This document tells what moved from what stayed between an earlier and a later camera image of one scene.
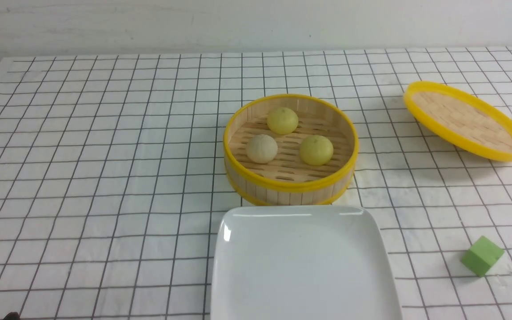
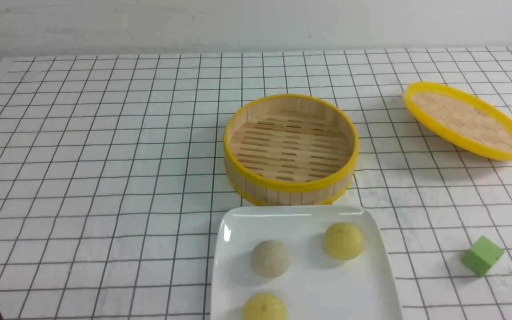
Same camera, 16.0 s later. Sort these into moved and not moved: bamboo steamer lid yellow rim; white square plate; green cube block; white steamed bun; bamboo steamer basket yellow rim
Moved: white steamed bun
Not moved: bamboo steamer lid yellow rim; bamboo steamer basket yellow rim; green cube block; white square plate
